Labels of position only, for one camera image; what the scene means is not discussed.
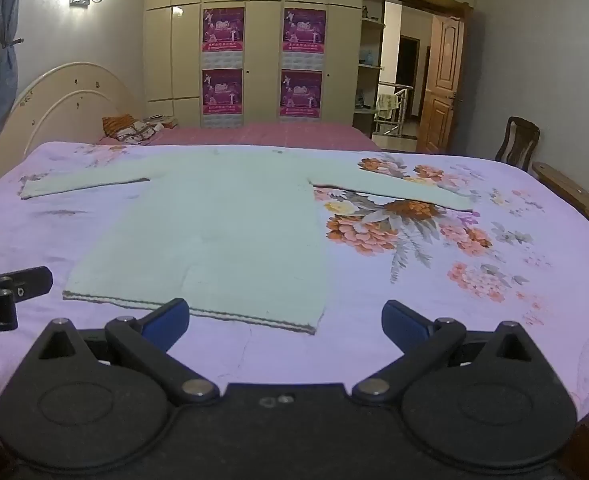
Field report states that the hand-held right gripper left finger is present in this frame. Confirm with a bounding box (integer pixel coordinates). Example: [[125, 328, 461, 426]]
[[22, 298, 221, 406]]

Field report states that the dark wooden chair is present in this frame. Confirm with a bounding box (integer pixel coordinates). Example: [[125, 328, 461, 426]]
[[494, 116, 541, 172]]

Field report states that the cream arched headboard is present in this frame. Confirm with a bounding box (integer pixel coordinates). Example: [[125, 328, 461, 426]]
[[0, 62, 148, 196]]

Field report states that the brown wooden door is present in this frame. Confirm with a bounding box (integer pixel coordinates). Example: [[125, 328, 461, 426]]
[[417, 12, 468, 155]]

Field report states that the purple wall poster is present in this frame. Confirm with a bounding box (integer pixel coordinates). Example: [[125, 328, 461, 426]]
[[280, 70, 323, 122], [201, 68, 244, 128], [203, 7, 246, 69], [282, 8, 327, 71]]

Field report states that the purple floral bedsheet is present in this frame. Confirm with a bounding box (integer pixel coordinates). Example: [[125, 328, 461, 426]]
[[0, 140, 589, 428]]

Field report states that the cream wardrobe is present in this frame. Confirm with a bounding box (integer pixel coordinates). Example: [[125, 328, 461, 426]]
[[143, 0, 365, 128]]

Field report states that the pink bedspread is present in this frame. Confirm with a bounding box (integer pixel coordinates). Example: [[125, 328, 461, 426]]
[[147, 121, 382, 152]]

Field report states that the patterned pillow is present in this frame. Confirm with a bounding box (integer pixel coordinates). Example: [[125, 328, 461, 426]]
[[112, 119, 169, 145]]

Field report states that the orange pillow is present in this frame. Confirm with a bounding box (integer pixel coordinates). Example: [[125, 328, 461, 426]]
[[102, 115, 140, 139]]

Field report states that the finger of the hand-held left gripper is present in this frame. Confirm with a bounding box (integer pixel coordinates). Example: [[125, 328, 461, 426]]
[[0, 266, 54, 306]]

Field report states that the brown wooden cabinet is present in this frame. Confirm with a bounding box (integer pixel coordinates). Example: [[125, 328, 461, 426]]
[[531, 161, 589, 246]]

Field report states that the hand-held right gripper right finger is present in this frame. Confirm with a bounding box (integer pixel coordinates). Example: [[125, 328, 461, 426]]
[[351, 300, 552, 406]]

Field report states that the light green sweater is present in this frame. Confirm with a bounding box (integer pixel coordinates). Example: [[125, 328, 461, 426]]
[[20, 150, 475, 336]]

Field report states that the yellowish cloth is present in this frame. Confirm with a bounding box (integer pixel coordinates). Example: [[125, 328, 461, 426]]
[[377, 93, 400, 120]]

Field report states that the open corner shelf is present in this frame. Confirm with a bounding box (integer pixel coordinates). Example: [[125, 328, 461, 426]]
[[353, 5, 386, 136]]

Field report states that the metal stair railing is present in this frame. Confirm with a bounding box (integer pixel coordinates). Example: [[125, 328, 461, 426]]
[[373, 85, 414, 137]]

